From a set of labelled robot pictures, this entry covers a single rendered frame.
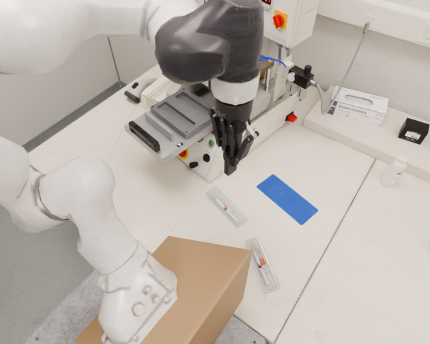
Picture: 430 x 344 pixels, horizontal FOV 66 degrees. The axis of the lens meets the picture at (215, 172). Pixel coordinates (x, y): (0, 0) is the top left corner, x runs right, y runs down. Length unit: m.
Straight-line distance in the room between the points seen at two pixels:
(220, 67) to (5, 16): 0.29
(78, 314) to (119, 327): 0.36
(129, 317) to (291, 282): 0.54
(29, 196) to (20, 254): 1.53
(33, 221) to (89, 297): 0.45
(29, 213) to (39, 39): 0.37
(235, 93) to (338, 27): 1.12
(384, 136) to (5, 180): 1.37
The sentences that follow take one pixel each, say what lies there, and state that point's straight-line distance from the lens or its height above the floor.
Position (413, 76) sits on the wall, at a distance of 1.67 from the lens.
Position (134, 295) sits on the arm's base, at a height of 1.05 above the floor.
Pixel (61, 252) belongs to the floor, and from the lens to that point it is 2.17.
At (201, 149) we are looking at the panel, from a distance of 1.28.
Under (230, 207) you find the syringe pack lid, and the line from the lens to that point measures 1.21.
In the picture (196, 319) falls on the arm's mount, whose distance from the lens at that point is 0.74.
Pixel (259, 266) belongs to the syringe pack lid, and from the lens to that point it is 1.11.
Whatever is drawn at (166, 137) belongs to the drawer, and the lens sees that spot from 1.17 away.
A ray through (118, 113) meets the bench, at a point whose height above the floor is 0.75.
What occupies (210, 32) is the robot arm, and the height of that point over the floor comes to 1.53.
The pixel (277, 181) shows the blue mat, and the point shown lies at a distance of 1.33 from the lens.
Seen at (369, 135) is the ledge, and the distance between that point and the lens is 1.55.
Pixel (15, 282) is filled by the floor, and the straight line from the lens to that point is 2.20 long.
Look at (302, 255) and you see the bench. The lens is 1.18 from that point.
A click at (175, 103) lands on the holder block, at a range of 1.26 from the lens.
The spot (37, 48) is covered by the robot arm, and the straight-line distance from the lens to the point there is 0.51.
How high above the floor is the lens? 1.79
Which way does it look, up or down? 51 degrees down
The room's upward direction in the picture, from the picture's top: straight up
